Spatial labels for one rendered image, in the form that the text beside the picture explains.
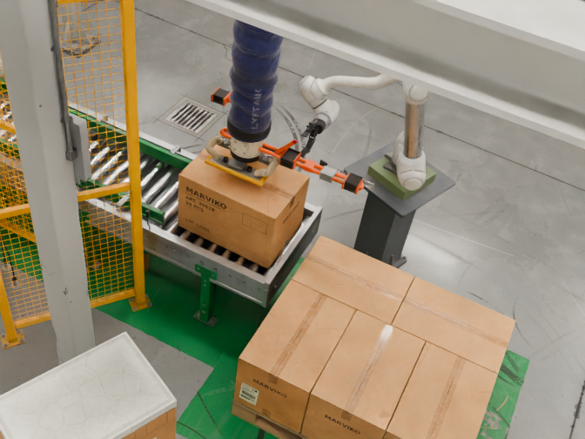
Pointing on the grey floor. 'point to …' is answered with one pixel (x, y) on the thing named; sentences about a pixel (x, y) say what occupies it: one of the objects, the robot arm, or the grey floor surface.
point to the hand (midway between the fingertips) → (303, 145)
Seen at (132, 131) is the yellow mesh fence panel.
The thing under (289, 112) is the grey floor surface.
